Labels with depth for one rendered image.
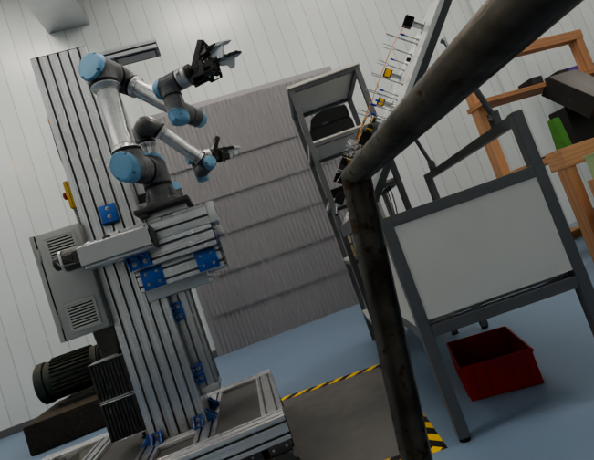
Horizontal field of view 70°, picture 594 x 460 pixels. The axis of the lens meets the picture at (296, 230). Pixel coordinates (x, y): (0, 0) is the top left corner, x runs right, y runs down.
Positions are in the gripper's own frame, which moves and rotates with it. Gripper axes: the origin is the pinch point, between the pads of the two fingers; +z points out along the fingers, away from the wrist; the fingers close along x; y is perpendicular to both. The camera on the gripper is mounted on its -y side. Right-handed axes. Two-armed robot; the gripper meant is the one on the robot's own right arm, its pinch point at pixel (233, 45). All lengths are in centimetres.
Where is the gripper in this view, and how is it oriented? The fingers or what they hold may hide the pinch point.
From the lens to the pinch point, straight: 170.4
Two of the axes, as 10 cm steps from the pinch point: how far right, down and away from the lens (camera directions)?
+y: 2.9, 9.4, -2.0
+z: 9.0, -3.3, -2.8
